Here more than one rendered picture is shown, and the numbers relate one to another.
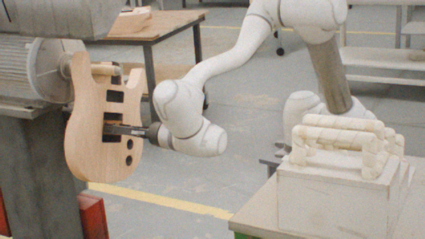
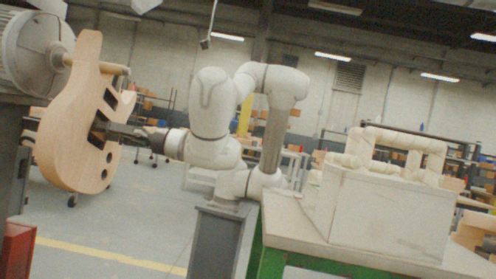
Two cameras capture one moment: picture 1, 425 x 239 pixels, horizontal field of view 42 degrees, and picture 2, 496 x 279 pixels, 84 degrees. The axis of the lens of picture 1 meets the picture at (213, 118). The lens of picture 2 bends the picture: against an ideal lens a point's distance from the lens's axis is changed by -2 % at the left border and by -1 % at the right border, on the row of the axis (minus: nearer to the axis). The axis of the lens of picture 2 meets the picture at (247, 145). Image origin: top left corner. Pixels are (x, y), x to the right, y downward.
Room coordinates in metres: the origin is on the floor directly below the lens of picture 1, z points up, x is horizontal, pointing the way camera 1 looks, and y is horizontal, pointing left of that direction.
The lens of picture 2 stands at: (0.81, 0.35, 1.15)
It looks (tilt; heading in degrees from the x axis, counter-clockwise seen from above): 3 degrees down; 331
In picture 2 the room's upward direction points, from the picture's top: 11 degrees clockwise
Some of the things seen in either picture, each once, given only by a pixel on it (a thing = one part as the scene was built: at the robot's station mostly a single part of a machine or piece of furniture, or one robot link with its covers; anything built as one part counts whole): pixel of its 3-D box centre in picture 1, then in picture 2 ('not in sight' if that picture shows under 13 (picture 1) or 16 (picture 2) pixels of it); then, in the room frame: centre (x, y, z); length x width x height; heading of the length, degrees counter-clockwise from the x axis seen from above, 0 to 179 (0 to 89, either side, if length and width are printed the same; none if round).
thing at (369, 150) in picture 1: (369, 159); (434, 167); (1.16, -0.35, 1.15); 0.03 x 0.03 x 0.09
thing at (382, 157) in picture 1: (377, 162); (424, 176); (1.19, -0.38, 1.12); 0.11 x 0.03 x 0.03; 153
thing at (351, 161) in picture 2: (300, 153); (350, 161); (1.28, -0.21, 1.12); 0.11 x 0.03 x 0.03; 153
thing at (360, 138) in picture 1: (333, 135); (404, 140); (1.20, -0.27, 1.20); 0.20 x 0.03 x 0.03; 62
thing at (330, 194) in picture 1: (338, 195); (377, 209); (1.24, -0.30, 1.02); 0.27 x 0.15 x 0.17; 63
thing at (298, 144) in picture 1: (299, 149); (364, 153); (1.24, -0.20, 1.15); 0.03 x 0.03 x 0.09
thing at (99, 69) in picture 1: (94, 69); (95, 65); (1.78, 0.37, 1.25); 0.18 x 0.03 x 0.03; 59
